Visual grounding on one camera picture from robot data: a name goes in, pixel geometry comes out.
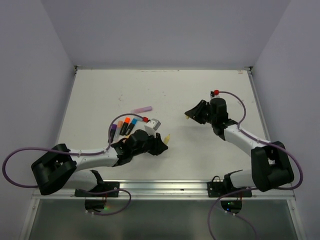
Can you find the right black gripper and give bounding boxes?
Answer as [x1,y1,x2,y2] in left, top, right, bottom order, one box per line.
[185,99,217,124]

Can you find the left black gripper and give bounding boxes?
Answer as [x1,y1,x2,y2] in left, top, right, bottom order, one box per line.
[131,129,168,157]

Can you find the yellow pastel highlighter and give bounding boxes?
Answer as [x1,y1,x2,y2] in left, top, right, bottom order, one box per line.
[163,134,171,145]

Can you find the blue capped black highlighter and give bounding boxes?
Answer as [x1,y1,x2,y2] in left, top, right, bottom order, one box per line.
[124,118,138,136]

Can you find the lilac pastel highlighter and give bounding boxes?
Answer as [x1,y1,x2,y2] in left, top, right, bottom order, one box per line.
[130,106,153,114]

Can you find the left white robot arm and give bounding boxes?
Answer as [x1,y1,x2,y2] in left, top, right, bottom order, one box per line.
[31,129,168,196]

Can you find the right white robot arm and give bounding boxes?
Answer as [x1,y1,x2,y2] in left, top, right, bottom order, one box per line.
[185,98,294,197]

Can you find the orange capped black highlighter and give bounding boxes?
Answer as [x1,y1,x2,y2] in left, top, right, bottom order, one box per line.
[119,117,131,136]

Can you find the peach pastel highlighter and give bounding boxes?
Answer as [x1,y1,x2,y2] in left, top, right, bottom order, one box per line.
[115,120,123,137]

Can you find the purple capped black highlighter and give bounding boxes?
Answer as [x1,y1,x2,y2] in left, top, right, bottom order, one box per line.
[109,124,117,143]

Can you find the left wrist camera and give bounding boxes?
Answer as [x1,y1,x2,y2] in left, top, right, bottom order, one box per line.
[144,118,161,137]

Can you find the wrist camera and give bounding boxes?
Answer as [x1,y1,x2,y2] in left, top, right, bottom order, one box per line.
[144,118,161,137]
[210,89,220,99]

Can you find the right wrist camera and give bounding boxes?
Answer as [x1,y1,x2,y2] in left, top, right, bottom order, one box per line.
[210,89,220,99]

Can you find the aluminium mounting rail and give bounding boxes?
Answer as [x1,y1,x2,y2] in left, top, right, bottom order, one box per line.
[31,178,296,201]

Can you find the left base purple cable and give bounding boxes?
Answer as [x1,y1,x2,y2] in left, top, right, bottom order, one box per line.
[84,185,133,216]

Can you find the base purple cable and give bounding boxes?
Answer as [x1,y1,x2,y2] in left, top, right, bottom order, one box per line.
[207,192,258,240]
[84,185,133,216]

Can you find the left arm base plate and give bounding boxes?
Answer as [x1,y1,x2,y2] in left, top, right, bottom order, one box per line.
[67,169,120,198]

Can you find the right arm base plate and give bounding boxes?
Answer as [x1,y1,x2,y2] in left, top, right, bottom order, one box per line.
[206,169,255,198]

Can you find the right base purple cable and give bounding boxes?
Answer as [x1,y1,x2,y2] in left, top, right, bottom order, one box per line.
[207,192,258,240]

